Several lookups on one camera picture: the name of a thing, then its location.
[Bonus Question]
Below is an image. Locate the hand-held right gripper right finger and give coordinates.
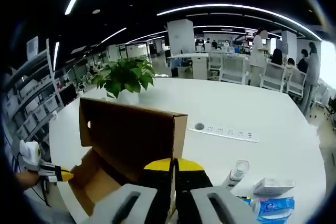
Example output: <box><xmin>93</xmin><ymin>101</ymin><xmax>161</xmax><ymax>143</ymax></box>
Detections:
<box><xmin>174</xmin><ymin>157</ymin><xmax>260</xmax><ymax>224</ymax></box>

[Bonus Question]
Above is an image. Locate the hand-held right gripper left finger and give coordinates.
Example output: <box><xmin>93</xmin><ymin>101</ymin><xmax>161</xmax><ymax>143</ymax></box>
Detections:
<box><xmin>88</xmin><ymin>157</ymin><xmax>176</xmax><ymax>224</ymax></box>

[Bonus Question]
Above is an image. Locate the white bottle with red label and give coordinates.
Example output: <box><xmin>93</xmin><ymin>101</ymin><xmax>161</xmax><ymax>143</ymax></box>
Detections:
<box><xmin>220</xmin><ymin>159</ymin><xmax>250</xmax><ymax>189</ymax></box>

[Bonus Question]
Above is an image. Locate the white blue wet wipes pack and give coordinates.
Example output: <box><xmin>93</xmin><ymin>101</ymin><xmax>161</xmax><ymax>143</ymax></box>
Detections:
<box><xmin>250</xmin><ymin>196</ymin><xmax>295</xmax><ymax>224</ymax></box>

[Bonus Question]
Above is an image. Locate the brown cardboard shoe box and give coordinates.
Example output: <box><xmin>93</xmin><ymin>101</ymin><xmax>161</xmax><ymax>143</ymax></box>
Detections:
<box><xmin>68</xmin><ymin>97</ymin><xmax>188</xmax><ymax>217</ymax></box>

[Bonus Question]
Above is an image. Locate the white printed carton box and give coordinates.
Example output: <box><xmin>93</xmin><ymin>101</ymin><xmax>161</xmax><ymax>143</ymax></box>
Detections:
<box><xmin>253</xmin><ymin>177</ymin><xmax>296</xmax><ymax>197</ymax></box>

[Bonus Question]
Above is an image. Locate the person's left hand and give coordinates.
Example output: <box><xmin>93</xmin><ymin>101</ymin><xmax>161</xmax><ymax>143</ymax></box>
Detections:
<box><xmin>15</xmin><ymin>171</ymin><xmax>40</xmax><ymax>190</ymax></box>

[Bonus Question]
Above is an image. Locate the grey storage shelf rack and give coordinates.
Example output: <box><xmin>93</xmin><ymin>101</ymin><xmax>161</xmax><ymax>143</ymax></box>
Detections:
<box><xmin>5</xmin><ymin>37</ymin><xmax>79</xmax><ymax>141</ymax></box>

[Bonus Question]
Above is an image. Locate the black desk monitor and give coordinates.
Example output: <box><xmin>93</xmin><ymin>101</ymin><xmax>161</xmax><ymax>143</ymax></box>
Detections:
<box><xmin>59</xmin><ymin>83</ymin><xmax>79</xmax><ymax>107</ymax></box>

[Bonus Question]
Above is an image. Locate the white table power strip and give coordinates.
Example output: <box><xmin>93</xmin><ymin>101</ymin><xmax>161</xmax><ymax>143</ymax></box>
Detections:
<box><xmin>187</xmin><ymin>122</ymin><xmax>259</xmax><ymax>143</ymax></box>

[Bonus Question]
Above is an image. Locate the green potted plant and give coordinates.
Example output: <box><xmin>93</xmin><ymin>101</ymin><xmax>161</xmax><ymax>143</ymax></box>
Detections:
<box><xmin>91</xmin><ymin>57</ymin><xmax>156</xmax><ymax>105</ymax></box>

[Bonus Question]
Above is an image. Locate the row of white office chairs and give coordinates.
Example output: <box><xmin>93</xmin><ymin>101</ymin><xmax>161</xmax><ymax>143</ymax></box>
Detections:
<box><xmin>208</xmin><ymin>53</ymin><xmax>329</xmax><ymax>109</ymax></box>

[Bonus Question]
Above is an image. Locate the white office desk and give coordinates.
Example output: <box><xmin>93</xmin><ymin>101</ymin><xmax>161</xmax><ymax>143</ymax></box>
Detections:
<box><xmin>167</xmin><ymin>52</ymin><xmax>211</xmax><ymax>80</ymax></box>

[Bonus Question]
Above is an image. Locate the short ceiling light strip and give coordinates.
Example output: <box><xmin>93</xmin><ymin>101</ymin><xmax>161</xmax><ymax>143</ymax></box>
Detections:
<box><xmin>101</xmin><ymin>27</ymin><xmax>127</xmax><ymax>44</ymax></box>

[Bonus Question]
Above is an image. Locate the white square pillar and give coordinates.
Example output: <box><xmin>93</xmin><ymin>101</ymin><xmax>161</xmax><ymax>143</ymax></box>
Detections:
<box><xmin>167</xmin><ymin>19</ymin><xmax>195</xmax><ymax>57</ymax></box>

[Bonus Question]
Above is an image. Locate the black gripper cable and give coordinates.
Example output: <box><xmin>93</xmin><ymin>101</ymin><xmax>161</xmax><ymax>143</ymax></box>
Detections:
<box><xmin>30</xmin><ymin>180</ymin><xmax>53</xmax><ymax>208</ymax></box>

